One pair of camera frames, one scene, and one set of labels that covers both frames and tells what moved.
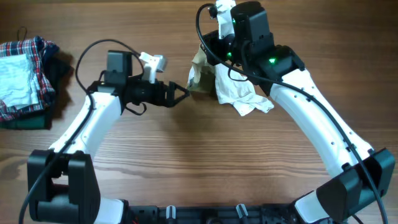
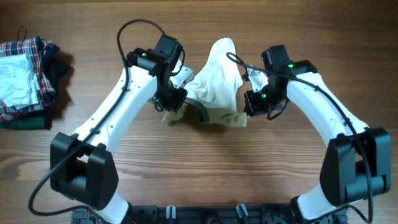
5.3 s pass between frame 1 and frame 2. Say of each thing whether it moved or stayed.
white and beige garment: moved
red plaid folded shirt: stayed
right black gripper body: moved
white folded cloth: stayed
